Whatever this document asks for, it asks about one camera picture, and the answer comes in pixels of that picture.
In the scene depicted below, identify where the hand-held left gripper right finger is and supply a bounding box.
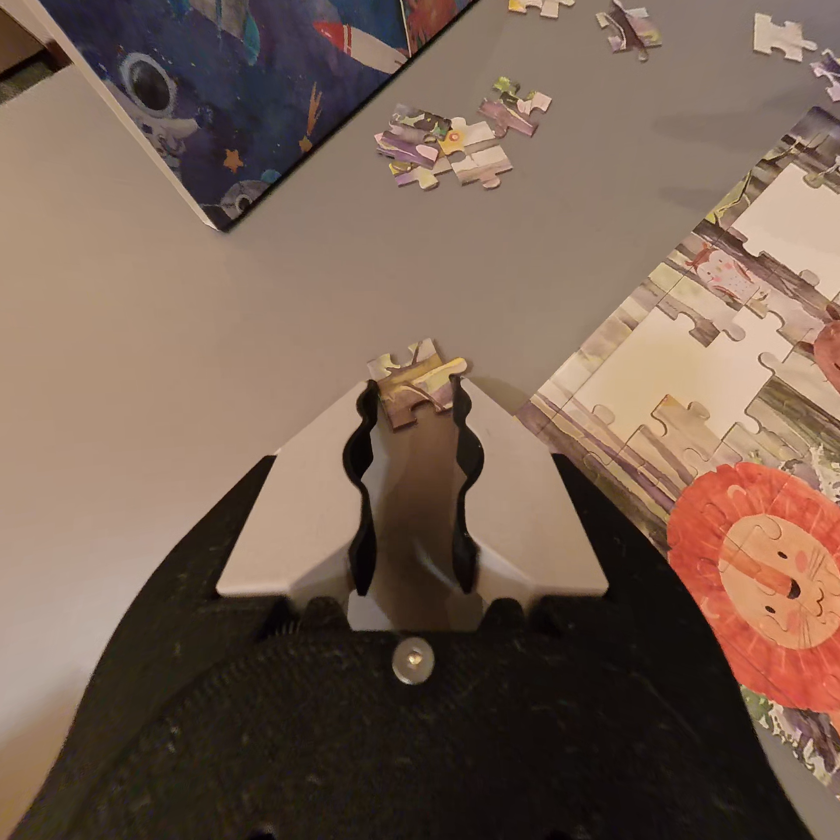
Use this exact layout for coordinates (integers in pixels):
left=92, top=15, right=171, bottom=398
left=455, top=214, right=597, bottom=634
left=450, top=375, right=610, bottom=602

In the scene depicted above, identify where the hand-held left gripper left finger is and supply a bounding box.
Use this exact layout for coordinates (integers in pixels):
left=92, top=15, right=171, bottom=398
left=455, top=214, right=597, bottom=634
left=216, top=378, right=382, bottom=602

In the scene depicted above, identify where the yellow green puzzle piece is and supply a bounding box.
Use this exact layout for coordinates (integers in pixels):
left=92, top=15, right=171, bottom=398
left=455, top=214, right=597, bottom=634
left=367, top=338, right=468, bottom=434

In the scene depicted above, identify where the partly assembled jigsaw puzzle tray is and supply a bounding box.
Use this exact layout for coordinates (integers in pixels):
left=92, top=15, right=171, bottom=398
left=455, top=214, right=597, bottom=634
left=515, top=105, right=840, bottom=769

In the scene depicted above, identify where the clump of puzzle pieces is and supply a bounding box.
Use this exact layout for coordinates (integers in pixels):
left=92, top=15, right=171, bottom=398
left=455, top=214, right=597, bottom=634
left=374, top=104, right=514, bottom=193

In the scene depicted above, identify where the purple green puzzle piece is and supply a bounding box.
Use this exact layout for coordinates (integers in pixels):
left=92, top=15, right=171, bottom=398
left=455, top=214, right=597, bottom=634
left=478, top=77, right=552, bottom=139

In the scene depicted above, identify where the illustrated puzzle picture board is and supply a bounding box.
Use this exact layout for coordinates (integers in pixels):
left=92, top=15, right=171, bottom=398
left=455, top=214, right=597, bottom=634
left=39, top=0, right=476, bottom=234

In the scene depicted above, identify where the purple white puzzle piece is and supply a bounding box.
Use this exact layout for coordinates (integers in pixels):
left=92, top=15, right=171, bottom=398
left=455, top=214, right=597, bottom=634
left=596, top=0, right=662, bottom=61

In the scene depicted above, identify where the purple yellow puzzle piece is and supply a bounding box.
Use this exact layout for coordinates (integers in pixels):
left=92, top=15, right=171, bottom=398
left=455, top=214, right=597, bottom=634
left=810, top=49, right=840, bottom=102

